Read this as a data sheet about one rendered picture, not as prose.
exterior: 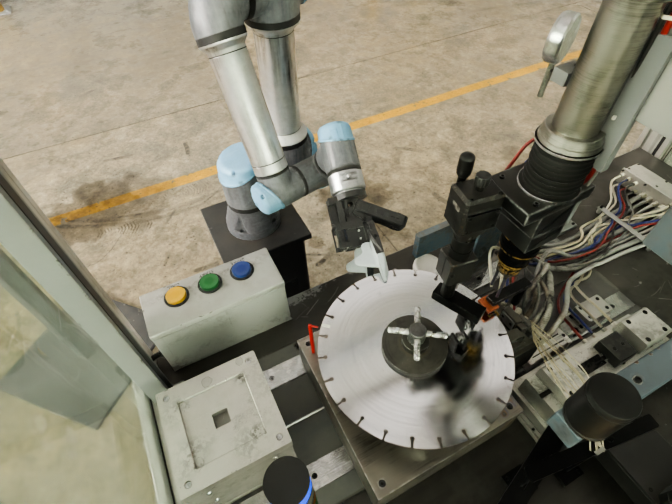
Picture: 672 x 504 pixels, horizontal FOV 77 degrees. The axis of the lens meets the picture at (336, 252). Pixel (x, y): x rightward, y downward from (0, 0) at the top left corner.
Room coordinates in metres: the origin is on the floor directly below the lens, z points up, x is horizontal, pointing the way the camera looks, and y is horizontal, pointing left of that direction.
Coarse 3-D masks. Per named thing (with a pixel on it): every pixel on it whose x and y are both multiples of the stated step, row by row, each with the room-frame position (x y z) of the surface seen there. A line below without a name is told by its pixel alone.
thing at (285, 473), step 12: (288, 456) 0.11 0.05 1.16; (276, 468) 0.10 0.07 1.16; (288, 468) 0.10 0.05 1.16; (300, 468) 0.10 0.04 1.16; (264, 480) 0.09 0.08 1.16; (276, 480) 0.09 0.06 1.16; (288, 480) 0.09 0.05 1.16; (300, 480) 0.09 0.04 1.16; (264, 492) 0.08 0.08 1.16; (276, 492) 0.08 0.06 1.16; (288, 492) 0.08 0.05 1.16; (300, 492) 0.08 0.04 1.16
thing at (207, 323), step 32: (256, 256) 0.59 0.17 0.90; (160, 288) 0.51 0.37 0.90; (192, 288) 0.51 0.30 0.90; (224, 288) 0.51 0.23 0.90; (256, 288) 0.51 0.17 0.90; (160, 320) 0.44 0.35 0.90; (192, 320) 0.44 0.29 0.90; (224, 320) 0.46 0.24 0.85; (256, 320) 0.49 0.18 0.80; (288, 320) 0.52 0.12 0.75; (192, 352) 0.42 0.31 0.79
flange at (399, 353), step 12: (396, 324) 0.37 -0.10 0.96; (408, 324) 0.37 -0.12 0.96; (432, 324) 0.37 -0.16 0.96; (384, 336) 0.35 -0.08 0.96; (396, 336) 0.35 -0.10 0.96; (384, 348) 0.33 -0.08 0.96; (396, 348) 0.33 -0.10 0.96; (408, 348) 0.32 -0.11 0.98; (420, 348) 0.32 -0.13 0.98; (432, 348) 0.32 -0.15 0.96; (444, 348) 0.32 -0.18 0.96; (396, 360) 0.31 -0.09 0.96; (408, 360) 0.30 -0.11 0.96; (420, 360) 0.30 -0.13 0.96; (432, 360) 0.30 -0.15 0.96; (444, 360) 0.30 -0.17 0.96; (408, 372) 0.28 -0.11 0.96; (420, 372) 0.28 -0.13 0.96; (432, 372) 0.28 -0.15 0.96
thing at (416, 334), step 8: (416, 312) 0.37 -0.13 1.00; (416, 320) 0.36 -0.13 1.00; (392, 328) 0.34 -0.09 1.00; (400, 328) 0.34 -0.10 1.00; (416, 328) 0.34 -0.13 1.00; (424, 328) 0.34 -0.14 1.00; (408, 336) 0.33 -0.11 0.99; (416, 336) 0.32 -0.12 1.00; (424, 336) 0.32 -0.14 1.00; (432, 336) 0.33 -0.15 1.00; (440, 336) 0.33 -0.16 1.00; (416, 344) 0.31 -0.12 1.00; (416, 352) 0.30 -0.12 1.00; (416, 360) 0.29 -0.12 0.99
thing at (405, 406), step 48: (384, 288) 0.46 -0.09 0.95; (432, 288) 0.45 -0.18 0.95; (336, 336) 0.36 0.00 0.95; (480, 336) 0.35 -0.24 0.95; (336, 384) 0.27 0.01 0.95; (384, 384) 0.27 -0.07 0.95; (432, 384) 0.27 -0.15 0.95; (480, 384) 0.26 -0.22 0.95; (432, 432) 0.19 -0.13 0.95; (480, 432) 0.19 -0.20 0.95
